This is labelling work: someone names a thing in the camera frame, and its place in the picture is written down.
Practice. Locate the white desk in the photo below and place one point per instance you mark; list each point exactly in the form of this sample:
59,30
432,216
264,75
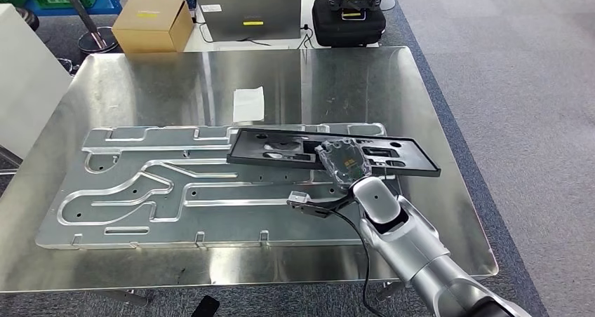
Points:
288,45

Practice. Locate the aluminium stamped plate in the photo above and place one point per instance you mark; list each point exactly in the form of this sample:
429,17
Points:
223,217

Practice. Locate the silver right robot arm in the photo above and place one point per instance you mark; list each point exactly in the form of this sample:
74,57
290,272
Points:
409,245

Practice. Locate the black robot foot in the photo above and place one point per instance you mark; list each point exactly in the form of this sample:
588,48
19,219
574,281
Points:
205,306

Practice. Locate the white paper sheet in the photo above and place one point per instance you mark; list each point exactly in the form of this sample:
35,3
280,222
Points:
248,103

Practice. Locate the stainless steel table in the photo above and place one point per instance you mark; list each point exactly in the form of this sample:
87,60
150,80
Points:
9,156

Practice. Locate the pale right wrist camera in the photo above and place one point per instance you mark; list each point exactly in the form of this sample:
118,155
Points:
298,199

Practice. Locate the black case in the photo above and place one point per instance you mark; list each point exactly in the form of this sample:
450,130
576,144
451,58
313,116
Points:
348,31

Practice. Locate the cardboard box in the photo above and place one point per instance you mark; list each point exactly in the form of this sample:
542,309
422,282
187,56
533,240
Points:
148,24

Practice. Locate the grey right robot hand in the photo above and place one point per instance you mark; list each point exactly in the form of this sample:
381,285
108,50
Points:
346,164

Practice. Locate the stainless steel workbench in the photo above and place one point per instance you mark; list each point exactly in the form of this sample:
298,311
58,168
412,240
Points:
139,87

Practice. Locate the black plastic frame part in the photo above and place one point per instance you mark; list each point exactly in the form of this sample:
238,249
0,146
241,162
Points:
241,154

